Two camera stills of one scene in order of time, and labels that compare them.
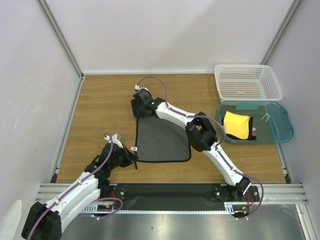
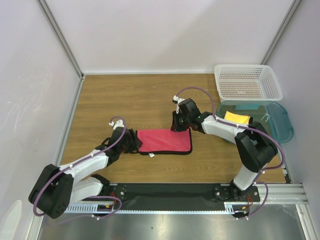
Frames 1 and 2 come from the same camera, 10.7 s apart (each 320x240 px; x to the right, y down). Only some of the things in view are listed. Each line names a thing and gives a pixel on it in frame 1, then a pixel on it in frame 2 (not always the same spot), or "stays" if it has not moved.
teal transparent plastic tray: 272,121 stays
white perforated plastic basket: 247,82 stays
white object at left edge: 9,226 stays
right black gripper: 136,109 to 179,122
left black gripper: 129,157 to 135,143
